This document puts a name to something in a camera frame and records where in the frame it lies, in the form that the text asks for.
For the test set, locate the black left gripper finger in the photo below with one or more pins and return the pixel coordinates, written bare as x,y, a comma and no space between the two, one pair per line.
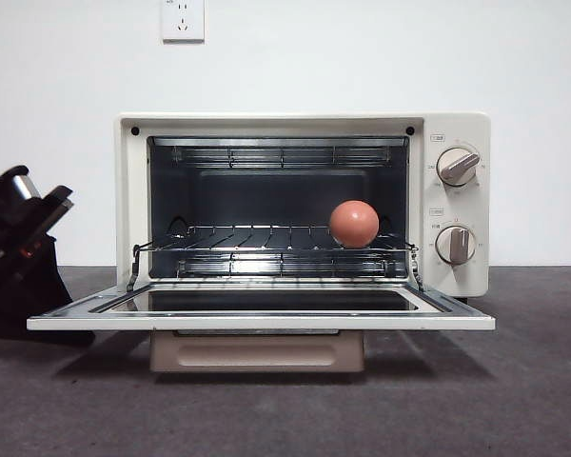
24,295

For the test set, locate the brown egg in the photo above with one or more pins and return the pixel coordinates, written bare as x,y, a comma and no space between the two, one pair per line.
354,224

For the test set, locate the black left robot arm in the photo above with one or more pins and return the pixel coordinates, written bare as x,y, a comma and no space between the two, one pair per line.
5,224

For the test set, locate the beige timer knob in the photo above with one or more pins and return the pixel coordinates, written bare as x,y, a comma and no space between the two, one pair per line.
455,244

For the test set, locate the beige temperature knob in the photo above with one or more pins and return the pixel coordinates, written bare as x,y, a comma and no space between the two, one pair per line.
457,166

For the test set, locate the cream Toshiba toaster oven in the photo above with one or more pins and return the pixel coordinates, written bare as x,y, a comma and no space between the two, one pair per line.
481,214

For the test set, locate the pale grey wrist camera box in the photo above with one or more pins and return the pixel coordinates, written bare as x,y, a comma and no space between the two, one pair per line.
26,186

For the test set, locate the white wall socket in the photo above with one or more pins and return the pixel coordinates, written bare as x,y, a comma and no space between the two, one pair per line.
183,21

